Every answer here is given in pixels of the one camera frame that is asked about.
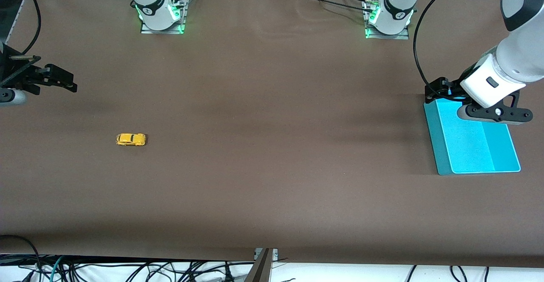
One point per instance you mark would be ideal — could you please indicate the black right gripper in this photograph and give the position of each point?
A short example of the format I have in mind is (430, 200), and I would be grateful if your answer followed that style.
(26, 77)

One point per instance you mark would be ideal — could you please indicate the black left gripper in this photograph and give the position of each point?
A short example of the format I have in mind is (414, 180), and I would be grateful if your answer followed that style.
(443, 89)

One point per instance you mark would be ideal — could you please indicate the yellow beetle toy car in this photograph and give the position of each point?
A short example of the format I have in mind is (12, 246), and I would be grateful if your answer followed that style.
(129, 139)

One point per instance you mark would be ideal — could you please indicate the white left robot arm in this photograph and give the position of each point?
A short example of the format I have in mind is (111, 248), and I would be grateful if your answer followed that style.
(518, 56)

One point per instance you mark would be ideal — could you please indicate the teal plastic storage bin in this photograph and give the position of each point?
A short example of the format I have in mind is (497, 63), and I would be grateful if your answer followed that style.
(467, 146)

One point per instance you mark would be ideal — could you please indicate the brown table cover sheet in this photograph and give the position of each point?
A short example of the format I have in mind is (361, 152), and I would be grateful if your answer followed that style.
(272, 167)

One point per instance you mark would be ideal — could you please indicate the dark metal beam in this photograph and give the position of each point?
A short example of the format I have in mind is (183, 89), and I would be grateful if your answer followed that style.
(259, 271)

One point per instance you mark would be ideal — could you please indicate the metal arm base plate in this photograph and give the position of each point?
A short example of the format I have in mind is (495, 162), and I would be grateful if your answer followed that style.
(161, 30)
(386, 36)

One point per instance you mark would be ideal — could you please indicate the silver corner bracket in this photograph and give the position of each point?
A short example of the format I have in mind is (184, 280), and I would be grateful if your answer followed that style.
(274, 253)

